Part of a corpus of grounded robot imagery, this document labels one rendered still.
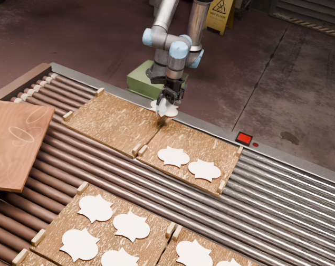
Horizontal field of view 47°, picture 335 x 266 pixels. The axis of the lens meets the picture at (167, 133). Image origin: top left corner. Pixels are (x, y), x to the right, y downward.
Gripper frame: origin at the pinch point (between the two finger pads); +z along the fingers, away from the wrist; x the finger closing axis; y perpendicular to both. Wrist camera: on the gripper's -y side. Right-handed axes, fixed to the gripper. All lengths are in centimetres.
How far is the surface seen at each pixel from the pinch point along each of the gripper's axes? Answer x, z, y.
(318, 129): 219, 106, 32
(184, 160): -9.7, 10.5, 24.0
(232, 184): -1.9, 13.4, 46.7
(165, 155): -14.2, 10.6, 16.2
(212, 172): -6.2, 10.5, 37.3
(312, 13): 451, 85, -91
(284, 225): -4, 14, 74
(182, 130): 7.4, 11.7, 8.6
